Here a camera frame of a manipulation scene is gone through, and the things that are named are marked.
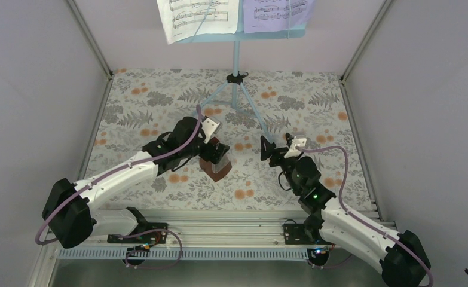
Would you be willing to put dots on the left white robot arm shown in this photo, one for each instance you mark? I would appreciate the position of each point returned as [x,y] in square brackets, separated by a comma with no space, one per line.
[73,209]

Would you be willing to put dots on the clear plastic metronome cover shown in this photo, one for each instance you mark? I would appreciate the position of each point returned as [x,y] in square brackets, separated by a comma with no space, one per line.
[223,166]

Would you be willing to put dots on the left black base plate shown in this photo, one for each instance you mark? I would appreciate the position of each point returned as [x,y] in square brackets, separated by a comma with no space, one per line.
[151,233]

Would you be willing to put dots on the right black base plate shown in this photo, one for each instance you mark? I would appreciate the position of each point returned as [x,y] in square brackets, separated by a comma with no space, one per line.
[294,234]

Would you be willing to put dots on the perforated cable tray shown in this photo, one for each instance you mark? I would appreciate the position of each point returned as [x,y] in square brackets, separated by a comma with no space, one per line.
[211,254]

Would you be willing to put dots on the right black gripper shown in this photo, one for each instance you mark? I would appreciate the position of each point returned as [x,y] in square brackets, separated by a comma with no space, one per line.
[277,155]

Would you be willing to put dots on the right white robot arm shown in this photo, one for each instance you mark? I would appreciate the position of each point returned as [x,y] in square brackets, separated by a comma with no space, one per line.
[399,258]

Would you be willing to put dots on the floral patterned table mat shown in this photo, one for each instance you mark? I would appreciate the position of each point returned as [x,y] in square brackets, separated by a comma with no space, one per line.
[145,103]

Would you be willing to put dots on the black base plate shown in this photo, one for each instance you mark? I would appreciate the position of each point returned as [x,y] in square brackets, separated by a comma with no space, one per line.
[294,234]
[151,233]

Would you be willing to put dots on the light blue music stand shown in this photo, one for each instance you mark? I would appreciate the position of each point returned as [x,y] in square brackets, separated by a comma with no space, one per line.
[241,100]

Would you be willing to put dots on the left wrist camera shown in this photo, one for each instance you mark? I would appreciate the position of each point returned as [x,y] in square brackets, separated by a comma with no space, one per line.
[209,127]

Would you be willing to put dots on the lavender sheet music page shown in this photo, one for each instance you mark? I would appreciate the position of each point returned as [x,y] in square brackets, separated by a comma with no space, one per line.
[275,15]

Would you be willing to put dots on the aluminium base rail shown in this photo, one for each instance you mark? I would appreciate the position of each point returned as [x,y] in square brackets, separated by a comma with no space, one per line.
[199,228]

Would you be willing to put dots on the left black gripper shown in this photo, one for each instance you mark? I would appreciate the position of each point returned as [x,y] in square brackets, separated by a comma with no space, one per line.
[211,151]

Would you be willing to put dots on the white sheet music page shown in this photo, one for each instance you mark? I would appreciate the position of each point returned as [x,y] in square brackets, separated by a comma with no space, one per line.
[182,19]

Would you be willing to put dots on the brown wooden metronome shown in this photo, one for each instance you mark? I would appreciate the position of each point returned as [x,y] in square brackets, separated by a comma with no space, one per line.
[207,166]

